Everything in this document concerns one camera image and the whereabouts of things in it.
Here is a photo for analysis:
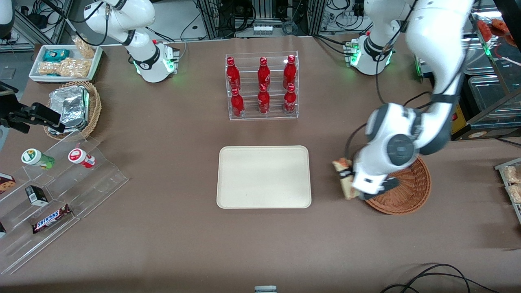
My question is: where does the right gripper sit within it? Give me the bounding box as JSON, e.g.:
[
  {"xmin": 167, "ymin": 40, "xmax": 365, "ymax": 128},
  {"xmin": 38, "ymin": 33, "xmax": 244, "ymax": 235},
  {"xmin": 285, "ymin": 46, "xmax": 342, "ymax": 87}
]
[{"xmin": 0, "ymin": 104, "xmax": 35, "ymax": 134}]

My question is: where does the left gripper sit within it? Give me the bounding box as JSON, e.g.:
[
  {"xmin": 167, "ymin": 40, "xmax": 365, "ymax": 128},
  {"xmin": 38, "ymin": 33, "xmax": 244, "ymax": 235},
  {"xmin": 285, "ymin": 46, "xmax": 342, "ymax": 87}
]
[{"xmin": 339, "ymin": 162, "xmax": 386, "ymax": 197}]

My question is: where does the sandwich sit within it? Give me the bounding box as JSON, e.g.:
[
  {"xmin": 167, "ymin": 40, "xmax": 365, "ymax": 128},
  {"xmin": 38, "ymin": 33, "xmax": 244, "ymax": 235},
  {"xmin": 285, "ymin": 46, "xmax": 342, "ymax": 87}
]
[{"xmin": 332, "ymin": 158, "xmax": 359, "ymax": 201}]

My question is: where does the white rectangular snack tray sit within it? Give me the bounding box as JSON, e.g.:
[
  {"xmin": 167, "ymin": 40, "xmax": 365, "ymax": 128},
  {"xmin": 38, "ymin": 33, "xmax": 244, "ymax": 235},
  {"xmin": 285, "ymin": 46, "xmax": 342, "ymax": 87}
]
[{"xmin": 28, "ymin": 44, "xmax": 103, "ymax": 83}]

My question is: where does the brown wicker basket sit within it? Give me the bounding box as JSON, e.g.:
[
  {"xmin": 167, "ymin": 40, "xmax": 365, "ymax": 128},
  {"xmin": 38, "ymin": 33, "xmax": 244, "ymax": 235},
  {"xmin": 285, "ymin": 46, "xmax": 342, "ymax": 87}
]
[{"xmin": 364, "ymin": 157, "xmax": 432, "ymax": 215}]

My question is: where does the cream plastic tray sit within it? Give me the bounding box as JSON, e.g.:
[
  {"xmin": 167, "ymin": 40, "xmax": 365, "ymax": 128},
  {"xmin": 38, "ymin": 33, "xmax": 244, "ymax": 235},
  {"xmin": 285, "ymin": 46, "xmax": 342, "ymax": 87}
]
[{"xmin": 217, "ymin": 146, "xmax": 312, "ymax": 209}]

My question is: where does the tan wicker basket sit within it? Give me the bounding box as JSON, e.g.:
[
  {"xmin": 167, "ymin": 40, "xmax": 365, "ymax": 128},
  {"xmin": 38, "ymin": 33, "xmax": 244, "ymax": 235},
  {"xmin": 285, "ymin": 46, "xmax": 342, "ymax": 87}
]
[{"xmin": 44, "ymin": 81, "xmax": 102, "ymax": 141}]

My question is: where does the white tray of snack bars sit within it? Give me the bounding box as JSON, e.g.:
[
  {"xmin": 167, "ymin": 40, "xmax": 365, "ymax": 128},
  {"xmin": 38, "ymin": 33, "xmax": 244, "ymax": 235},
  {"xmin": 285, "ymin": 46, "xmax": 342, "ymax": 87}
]
[{"xmin": 495, "ymin": 158, "xmax": 521, "ymax": 224}]

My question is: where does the green snack cup white lid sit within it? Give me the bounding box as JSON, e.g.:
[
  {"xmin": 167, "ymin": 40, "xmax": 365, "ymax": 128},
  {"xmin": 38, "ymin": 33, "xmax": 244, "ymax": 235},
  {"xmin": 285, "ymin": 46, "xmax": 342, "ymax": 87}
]
[{"xmin": 21, "ymin": 149, "xmax": 55, "ymax": 170}]

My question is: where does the aluminium foil container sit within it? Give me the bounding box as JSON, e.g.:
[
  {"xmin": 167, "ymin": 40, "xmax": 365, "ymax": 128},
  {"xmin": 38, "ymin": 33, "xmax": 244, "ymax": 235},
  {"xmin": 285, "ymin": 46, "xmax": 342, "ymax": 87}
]
[{"xmin": 48, "ymin": 85, "xmax": 90, "ymax": 135}]

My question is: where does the brown cookie box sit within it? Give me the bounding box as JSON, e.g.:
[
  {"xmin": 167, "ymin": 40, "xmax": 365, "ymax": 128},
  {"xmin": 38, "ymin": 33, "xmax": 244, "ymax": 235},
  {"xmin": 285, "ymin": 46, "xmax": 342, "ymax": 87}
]
[{"xmin": 0, "ymin": 173, "xmax": 17, "ymax": 195}]

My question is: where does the large clear nut snack bag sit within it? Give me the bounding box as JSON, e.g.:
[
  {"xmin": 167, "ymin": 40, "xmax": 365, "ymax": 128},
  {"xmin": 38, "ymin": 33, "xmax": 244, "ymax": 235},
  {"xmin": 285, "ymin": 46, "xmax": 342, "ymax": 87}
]
[{"xmin": 37, "ymin": 58, "xmax": 91, "ymax": 79}]

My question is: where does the red snack cup white lid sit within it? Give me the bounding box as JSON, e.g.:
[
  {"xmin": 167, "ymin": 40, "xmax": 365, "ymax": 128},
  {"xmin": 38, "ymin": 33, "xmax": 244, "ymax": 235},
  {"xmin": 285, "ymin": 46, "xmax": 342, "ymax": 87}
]
[{"xmin": 68, "ymin": 149, "xmax": 96, "ymax": 168}]

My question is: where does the teal snack packet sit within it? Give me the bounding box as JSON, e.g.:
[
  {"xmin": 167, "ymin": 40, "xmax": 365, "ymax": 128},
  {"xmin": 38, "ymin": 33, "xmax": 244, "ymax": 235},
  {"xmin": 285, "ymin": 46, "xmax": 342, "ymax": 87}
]
[{"xmin": 43, "ymin": 49, "xmax": 70, "ymax": 62}]

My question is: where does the small black carton box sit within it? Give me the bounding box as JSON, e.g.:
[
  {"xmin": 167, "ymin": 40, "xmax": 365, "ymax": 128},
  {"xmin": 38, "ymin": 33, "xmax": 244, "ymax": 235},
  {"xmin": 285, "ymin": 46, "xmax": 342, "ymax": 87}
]
[{"xmin": 25, "ymin": 185, "xmax": 49, "ymax": 206}]

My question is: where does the clear acrylic bottle rack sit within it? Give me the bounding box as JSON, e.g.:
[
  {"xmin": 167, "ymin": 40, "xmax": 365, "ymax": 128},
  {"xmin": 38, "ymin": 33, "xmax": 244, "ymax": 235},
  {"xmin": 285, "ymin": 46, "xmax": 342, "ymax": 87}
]
[{"xmin": 225, "ymin": 51, "xmax": 300, "ymax": 121}]

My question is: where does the red Coca-Cola bottle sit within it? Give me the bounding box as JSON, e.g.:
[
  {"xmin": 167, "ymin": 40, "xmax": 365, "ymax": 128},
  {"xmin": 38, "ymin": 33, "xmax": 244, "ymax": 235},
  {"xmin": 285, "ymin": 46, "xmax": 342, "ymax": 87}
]
[
  {"xmin": 258, "ymin": 84, "xmax": 270, "ymax": 115},
  {"xmin": 258, "ymin": 57, "xmax": 271, "ymax": 88},
  {"xmin": 284, "ymin": 84, "xmax": 297, "ymax": 115},
  {"xmin": 226, "ymin": 57, "xmax": 241, "ymax": 91},
  {"xmin": 283, "ymin": 55, "xmax": 297, "ymax": 88},
  {"xmin": 231, "ymin": 88, "xmax": 245, "ymax": 118}
]

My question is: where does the small clear nut snack bag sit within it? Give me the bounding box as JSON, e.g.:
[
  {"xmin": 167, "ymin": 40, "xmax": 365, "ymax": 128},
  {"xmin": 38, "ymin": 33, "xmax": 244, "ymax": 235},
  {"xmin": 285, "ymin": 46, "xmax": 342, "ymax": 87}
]
[{"xmin": 72, "ymin": 36, "xmax": 96, "ymax": 59}]

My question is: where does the Snickers chocolate bar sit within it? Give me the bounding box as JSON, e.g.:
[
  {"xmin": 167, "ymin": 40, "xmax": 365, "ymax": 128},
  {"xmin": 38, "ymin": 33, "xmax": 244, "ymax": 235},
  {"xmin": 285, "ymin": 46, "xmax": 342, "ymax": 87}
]
[{"xmin": 32, "ymin": 204, "xmax": 73, "ymax": 234}]

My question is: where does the clear acrylic stepped shelf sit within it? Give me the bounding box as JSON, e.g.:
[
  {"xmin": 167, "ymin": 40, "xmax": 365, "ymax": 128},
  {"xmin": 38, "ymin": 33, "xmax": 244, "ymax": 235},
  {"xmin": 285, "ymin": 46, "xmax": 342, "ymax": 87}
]
[{"xmin": 0, "ymin": 134, "xmax": 129, "ymax": 275}]

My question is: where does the black box with yellow panel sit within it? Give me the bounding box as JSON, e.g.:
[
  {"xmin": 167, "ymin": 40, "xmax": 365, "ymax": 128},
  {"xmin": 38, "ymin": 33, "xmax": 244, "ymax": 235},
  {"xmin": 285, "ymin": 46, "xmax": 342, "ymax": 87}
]
[{"xmin": 450, "ymin": 100, "xmax": 521, "ymax": 142}]

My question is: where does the clear plastic storage bin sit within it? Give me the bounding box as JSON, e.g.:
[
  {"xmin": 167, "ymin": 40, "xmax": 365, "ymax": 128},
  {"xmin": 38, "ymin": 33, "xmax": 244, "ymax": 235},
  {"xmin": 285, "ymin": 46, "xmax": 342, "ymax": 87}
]
[
  {"xmin": 462, "ymin": 37, "xmax": 505, "ymax": 76},
  {"xmin": 468, "ymin": 75, "xmax": 521, "ymax": 120}
]

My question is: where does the red snack packet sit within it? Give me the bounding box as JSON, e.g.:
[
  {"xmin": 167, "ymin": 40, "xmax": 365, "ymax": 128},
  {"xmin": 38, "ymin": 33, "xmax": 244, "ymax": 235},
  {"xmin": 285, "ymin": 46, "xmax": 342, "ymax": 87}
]
[{"xmin": 476, "ymin": 18, "xmax": 517, "ymax": 45}]

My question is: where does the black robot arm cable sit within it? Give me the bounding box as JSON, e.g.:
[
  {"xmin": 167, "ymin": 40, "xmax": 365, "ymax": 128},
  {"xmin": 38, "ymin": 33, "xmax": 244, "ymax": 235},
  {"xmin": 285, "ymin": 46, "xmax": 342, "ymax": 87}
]
[{"xmin": 344, "ymin": 69, "xmax": 434, "ymax": 161}]

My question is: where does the black floor cable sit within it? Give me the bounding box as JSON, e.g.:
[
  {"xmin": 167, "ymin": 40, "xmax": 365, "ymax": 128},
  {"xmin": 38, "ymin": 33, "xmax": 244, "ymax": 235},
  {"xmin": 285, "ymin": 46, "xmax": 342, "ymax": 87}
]
[{"xmin": 381, "ymin": 264, "xmax": 501, "ymax": 293}]

